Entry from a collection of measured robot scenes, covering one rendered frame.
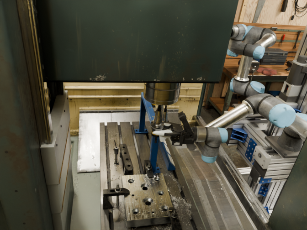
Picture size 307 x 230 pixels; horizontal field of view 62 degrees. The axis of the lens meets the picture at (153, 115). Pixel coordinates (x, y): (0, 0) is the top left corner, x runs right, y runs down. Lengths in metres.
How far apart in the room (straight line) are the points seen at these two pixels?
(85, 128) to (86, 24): 1.42
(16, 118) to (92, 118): 1.51
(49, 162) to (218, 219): 1.07
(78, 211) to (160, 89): 1.04
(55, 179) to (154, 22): 0.67
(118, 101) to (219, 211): 1.20
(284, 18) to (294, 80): 2.76
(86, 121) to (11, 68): 1.57
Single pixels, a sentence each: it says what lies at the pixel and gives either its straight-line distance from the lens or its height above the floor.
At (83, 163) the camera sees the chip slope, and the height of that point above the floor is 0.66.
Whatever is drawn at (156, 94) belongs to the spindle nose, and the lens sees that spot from 1.05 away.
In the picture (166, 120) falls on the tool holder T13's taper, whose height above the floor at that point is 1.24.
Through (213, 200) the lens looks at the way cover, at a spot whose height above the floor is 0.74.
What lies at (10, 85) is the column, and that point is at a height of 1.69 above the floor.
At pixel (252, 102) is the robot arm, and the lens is 1.46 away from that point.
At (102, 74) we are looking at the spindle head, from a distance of 0.93.
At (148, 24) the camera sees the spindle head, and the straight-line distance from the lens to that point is 0.90.
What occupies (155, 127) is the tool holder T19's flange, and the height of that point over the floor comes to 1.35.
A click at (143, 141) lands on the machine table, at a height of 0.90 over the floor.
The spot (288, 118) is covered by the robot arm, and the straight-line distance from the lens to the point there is 1.42.
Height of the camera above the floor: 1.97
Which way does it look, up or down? 29 degrees down
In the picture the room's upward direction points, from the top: 6 degrees clockwise
